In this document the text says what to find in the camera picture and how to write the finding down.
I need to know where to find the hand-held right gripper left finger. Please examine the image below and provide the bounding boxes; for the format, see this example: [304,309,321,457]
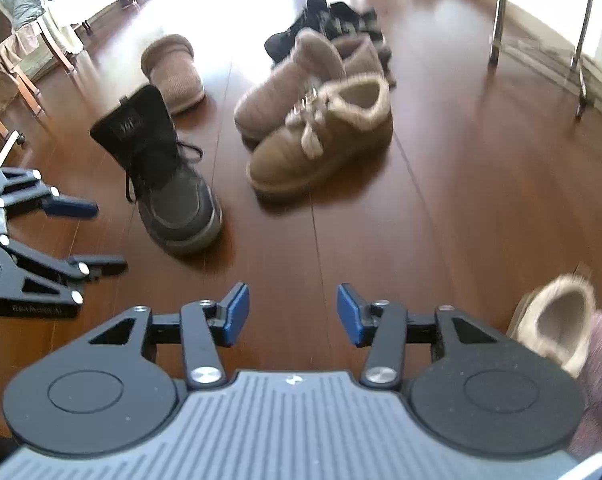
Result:
[88,282,251,391]

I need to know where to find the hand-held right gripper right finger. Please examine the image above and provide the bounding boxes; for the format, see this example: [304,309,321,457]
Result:
[336,282,505,391]

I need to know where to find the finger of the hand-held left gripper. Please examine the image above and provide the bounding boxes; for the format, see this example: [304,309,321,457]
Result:
[0,169,100,220]
[0,234,129,306]

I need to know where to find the black high-top sneaker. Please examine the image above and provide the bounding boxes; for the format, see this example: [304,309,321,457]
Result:
[90,84,224,255]
[264,0,392,69]

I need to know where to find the brown shoe cream fleece trim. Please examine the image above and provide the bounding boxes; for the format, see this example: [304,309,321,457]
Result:
[505,274,598,379]
[245,73,395,199]

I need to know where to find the taupe plush slipper boot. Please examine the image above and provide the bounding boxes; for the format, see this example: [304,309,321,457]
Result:
[140,33,206,115]
[234,28,397,142]

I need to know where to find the white metal step stool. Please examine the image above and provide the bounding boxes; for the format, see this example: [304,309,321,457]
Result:
[0,132,30,169]

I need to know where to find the wooden chair brown cover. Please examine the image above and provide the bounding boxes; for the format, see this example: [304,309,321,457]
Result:
[0,22,47,142]

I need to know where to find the metal corner rack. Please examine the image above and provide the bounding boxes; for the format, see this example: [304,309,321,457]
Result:
[487,0,602,122]

